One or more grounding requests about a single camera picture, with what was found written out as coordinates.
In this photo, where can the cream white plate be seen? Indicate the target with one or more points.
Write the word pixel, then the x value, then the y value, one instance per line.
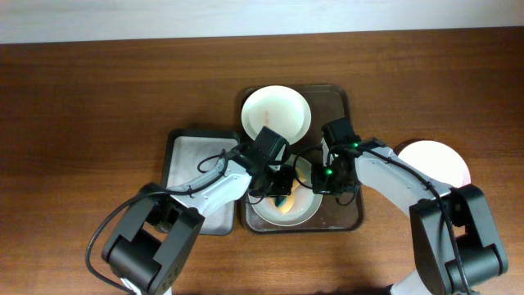
pixel 280 108

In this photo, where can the pink white plate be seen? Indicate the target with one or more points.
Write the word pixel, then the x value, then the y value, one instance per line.
pixel 435 160

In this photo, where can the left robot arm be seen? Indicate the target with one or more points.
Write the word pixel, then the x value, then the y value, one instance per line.
pixel 159 226

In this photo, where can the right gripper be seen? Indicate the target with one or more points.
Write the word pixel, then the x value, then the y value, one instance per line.
pixel 319 186

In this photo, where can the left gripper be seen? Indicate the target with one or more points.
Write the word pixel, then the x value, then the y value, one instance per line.
pixel 284 176

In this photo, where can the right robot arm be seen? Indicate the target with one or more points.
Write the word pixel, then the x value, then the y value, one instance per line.
pixel 456 244

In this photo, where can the green yellow sponge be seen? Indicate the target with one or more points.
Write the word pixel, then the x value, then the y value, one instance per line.
pixel 284 203

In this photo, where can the black soapy water tray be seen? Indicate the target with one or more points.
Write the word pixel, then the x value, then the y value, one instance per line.
pixel 185 149

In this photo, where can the pale blue plate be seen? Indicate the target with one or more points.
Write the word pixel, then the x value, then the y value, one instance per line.
pixel 305 206

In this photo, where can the brown serving tray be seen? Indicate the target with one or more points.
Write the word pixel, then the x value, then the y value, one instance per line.
pixel 345 213

